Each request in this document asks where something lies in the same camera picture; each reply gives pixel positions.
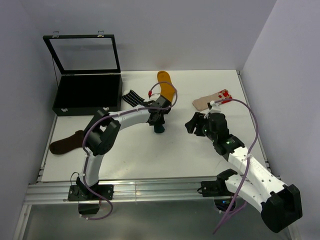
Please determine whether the black white striped ankle sock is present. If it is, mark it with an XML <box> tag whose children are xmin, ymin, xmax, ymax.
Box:
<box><xmin>121</xmin><ymin>89</ymin><xmax>154</xmax><ymax>107</ymax></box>

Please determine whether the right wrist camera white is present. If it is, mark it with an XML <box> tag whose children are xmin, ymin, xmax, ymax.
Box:
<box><xmin>207</xmin><ymin>101</ymin><xmax>222</xmax><ymax>113</ymax></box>

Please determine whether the mustard yellow striped sock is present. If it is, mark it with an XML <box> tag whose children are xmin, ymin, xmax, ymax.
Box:
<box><xmin>157</xmin><ymin>71</ymin><xmax>175</xmax><ymax>103</ymax></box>

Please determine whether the black glass-lid display box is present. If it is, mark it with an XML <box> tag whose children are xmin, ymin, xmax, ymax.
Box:
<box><xmin>42</xmin><ymin>31</ymin><xmax>123</xmax><ymax>117</ymax></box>

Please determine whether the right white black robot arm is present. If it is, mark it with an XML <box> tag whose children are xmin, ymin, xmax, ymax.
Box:
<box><xmin>185</xmin><ymin>112</ymin><xmax>303</xmax><ymax>233</ymax></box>

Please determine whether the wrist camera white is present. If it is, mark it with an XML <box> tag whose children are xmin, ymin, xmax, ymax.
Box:
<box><xmin>148</xmin><ymin>90</ymin><xmax>161</xmax><ymax>101</ymax></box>
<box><xmin>207</xmin><ymin>101</ymin><xmax>222</xmax><ymax>113</ymax></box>

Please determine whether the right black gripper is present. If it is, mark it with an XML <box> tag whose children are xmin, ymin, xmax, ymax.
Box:
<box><xmin>184</xmin><ymin>111</ymin><xmax>217</xmax><ymax>142</ymax></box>

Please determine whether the beige red reindeer sock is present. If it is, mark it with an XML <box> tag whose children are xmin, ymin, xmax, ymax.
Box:
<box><xmin>192</xmin><ymin>89</ymin><xmax>232</xmax><ymax>111</ymax></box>

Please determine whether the brown pink striped sock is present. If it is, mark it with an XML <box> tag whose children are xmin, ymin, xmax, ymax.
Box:
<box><xmin>49</xmin><ymin>130</ymin><xmax>84</xmax><ymax>155</ymax></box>

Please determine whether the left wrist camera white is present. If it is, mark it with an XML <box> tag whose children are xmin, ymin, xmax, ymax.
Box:
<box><xmin>148</xmin><ymin>90</ymin><xmax>161</xmax><ymax>101</ymax></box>

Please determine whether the teal sock with red heel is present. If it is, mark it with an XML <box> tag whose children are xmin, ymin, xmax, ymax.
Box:
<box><xmin>153</xmin><ymin>124</ymin><xmax>165</xmax><ymax>134</ymax></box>

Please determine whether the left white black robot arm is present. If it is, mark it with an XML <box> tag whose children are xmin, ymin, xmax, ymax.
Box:
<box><xmin>67</xmin><ymin>95</ymin><xmax>172</xmax><ymax>202</ymax></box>

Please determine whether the aluminium mounting rail frame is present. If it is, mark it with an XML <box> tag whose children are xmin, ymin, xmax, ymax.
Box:
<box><xmin>14</xmin><ymin>70</ymin><xmax>299</xmax><ymax>240</ymax></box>

